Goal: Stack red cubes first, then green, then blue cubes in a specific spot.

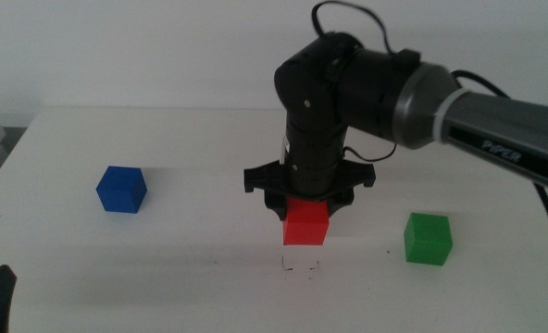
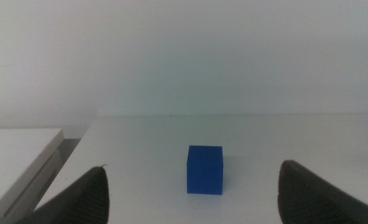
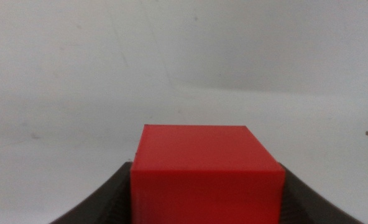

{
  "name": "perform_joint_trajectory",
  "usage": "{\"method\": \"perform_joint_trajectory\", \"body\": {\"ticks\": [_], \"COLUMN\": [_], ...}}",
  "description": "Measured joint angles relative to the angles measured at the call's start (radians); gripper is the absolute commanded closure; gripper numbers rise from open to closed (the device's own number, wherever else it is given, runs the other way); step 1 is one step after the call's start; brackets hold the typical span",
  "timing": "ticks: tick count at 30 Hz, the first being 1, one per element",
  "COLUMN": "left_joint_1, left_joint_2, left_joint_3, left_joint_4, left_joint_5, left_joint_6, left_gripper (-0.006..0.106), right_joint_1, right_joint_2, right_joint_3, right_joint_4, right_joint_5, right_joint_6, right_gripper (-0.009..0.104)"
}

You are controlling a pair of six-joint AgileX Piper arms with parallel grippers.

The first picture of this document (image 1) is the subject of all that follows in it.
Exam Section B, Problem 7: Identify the red cube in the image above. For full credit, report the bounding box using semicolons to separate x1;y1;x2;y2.
282;196;330;246

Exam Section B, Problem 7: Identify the green cube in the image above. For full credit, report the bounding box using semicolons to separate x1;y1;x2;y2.
403;212;454;266

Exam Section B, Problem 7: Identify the blue cube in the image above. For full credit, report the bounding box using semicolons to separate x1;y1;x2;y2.
95;166;148;215

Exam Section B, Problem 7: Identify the white right arm cable tie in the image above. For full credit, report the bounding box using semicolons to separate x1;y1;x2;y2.
432;87;470;143

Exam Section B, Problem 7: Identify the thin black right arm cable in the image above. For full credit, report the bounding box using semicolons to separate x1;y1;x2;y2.
311;0;398;163

